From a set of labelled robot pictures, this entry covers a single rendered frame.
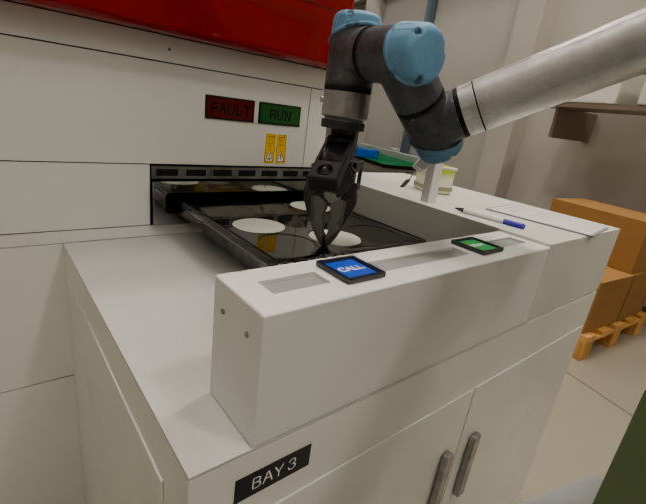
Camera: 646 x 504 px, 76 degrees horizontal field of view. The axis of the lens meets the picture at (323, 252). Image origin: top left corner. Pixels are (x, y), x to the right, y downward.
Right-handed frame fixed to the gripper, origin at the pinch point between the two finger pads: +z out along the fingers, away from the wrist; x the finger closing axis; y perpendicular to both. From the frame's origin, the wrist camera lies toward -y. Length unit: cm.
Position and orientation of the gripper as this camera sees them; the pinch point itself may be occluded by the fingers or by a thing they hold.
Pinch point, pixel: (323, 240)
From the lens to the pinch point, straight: 71.4
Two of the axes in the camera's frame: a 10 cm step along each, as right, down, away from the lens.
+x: -9.5, -2.1, 2.3
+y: 2.8, -2.8, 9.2
